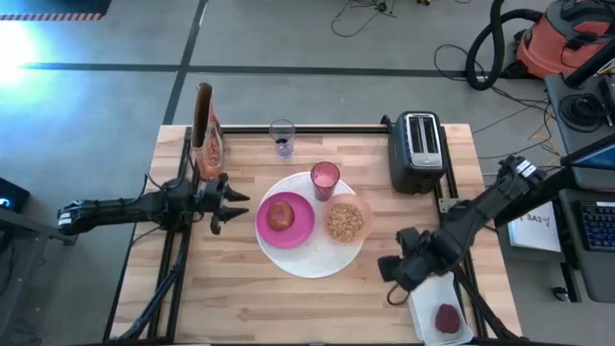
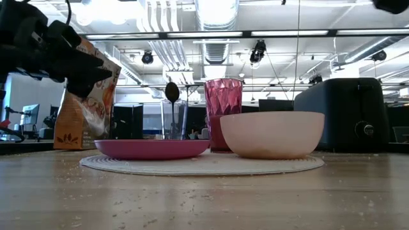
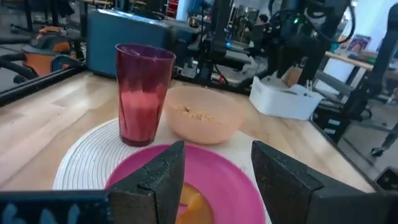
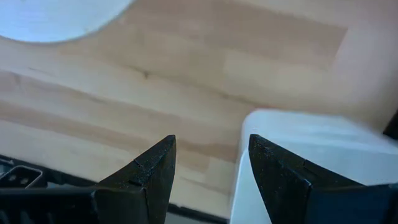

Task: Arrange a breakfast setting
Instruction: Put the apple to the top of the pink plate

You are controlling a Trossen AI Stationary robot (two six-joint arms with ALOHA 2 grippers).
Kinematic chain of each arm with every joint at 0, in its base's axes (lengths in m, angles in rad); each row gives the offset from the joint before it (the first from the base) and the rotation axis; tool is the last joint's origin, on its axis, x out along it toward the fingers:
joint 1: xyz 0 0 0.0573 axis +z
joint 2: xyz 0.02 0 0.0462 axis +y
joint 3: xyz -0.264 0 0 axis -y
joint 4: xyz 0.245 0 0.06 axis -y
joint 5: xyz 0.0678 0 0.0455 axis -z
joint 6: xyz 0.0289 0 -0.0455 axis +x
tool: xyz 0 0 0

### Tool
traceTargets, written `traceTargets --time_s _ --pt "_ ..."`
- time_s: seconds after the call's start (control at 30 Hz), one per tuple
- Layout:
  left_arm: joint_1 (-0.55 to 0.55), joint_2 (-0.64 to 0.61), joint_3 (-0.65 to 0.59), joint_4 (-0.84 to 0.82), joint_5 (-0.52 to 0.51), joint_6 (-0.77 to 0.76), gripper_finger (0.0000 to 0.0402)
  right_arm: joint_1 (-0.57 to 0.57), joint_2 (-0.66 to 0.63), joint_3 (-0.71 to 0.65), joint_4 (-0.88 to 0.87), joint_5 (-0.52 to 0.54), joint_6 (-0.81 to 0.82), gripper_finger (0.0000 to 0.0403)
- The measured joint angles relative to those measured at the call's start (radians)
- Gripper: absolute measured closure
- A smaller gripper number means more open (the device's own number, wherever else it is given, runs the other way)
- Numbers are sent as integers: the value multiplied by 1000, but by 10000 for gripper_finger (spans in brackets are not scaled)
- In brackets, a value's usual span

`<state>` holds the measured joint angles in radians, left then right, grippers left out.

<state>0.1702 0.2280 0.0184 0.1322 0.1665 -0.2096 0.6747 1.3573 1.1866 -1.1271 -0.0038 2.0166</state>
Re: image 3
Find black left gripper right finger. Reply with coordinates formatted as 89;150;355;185
251;140;326;224

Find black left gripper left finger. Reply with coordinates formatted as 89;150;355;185
105;139;187;224

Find brown bagel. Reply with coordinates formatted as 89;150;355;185
175;182;215;224

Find magenta plastic plate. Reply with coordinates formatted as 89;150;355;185
104;143;267;224

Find pale pink plastic bowl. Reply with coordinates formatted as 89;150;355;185
163;85;247;146

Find white round woven placemat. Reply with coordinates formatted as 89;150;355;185
52;117;274;224

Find white plastic container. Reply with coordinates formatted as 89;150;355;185
248;75;325;122

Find red faceted plastic tumbler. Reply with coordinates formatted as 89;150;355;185
114;43;177;148

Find golden cereal pieces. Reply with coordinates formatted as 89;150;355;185
175;105;216;123

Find dark grey toaster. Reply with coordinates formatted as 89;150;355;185
85;7;203;79

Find orange shop vacuum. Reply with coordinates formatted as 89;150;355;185
21;25;79;79

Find black vacuum hose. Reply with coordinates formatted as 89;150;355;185
0;52;40;85

